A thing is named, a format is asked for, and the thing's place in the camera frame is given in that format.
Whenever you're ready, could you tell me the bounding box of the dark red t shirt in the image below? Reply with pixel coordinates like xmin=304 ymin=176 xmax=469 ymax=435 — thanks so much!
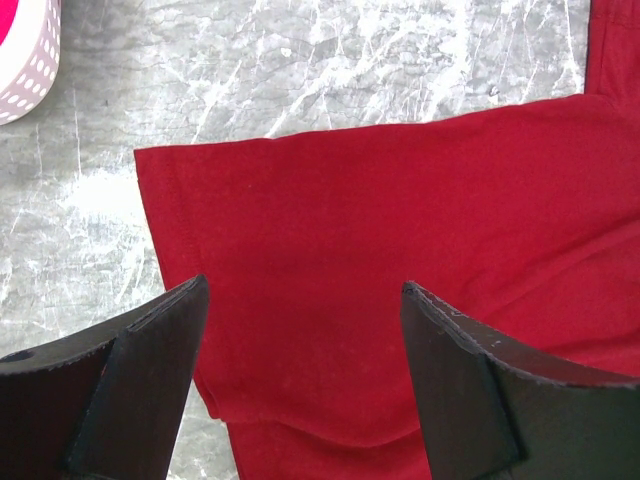
xmin=135 ymin=1 xmax=639 ymax=479

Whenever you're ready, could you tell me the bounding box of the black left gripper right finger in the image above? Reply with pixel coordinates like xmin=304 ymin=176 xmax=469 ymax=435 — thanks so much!
xmin=401 ymin=282 xmax=639 ymax=479

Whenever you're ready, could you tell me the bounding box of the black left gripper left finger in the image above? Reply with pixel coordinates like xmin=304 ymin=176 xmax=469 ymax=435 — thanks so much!
xmin=1 ymin=275 xmax=209 ymax=479

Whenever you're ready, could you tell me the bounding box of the crimson t shirt in basket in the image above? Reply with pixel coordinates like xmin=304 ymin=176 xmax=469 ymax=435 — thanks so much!
xmin=0 ymin=0 xmax=19 ymax=44

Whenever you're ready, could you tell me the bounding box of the white plastic laundry basket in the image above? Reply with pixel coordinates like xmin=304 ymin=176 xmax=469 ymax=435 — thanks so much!
xmin=0 ymin=0 xmax=62 ymax=125

